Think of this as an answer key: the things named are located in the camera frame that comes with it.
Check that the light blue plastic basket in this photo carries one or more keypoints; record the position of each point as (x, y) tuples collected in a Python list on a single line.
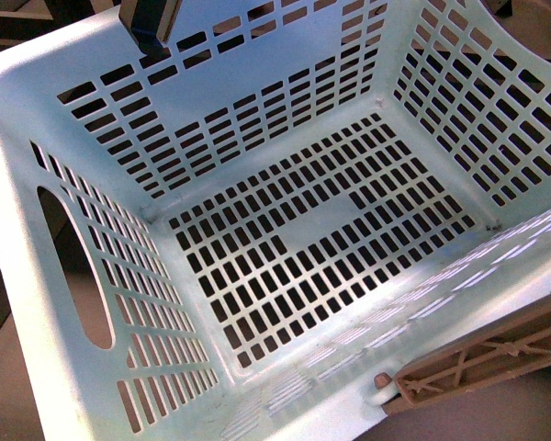
[(249, 236)]

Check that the brown basket handle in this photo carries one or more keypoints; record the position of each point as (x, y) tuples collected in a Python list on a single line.
[(515, 345)]

